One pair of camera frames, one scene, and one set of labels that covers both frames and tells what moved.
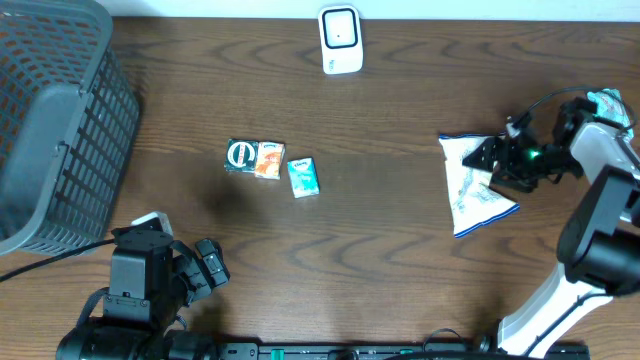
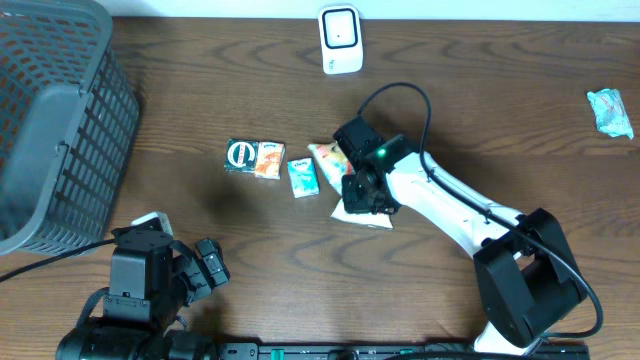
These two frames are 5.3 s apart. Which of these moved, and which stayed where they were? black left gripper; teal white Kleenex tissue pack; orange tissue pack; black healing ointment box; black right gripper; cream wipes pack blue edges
Moved: cream wipes pack blue edges; black right gripper
Stayed: orange tissue pack; black left gripper; black healing ointment box; teal white Kleenex tissue pack
